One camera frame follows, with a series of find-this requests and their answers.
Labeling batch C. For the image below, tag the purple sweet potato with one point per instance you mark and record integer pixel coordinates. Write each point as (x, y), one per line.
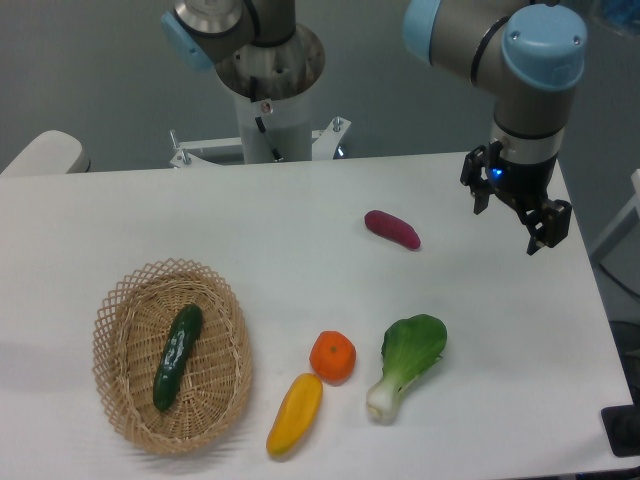
(392, 228)

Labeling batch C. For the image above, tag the white side furniture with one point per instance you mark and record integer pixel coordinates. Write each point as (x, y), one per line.
(618, 227)

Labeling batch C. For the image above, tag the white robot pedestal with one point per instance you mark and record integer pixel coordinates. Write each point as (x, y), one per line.
(271, 88)

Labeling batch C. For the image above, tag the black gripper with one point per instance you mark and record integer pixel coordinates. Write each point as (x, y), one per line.
(522, 187)

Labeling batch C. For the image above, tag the white chair armrest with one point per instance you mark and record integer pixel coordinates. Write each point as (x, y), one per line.
(51, 153)

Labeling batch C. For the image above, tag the orange tangerine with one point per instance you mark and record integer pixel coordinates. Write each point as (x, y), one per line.
(333, 357)

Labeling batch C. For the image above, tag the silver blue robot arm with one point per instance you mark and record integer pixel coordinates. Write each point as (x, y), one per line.
(529, 54)

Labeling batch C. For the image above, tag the woven wicker basket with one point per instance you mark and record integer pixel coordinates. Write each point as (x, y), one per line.
(130, 333)

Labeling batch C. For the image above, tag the green bok choy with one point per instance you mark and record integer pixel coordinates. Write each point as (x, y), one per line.
(410, 348)

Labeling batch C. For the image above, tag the green cucumber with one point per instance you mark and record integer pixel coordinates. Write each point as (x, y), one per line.
(185, 330)

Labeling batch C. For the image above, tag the black device at table edge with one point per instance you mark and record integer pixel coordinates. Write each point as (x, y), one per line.
(622, 429)

